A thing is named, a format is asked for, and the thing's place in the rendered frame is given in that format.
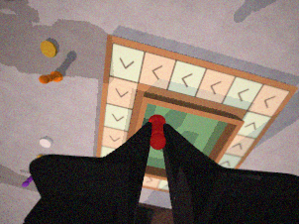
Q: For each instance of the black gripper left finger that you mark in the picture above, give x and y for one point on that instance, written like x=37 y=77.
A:
x=119 y=175

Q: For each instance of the cream board game path with arrow squares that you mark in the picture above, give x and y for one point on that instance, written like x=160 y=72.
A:
x=223 y=137

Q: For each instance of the red pawn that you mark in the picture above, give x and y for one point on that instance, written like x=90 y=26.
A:
x=157 y=139

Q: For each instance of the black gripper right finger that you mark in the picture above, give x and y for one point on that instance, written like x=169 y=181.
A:
x=196 y=183

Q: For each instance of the purple pawn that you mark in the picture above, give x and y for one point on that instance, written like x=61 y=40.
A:
x=27 y=182

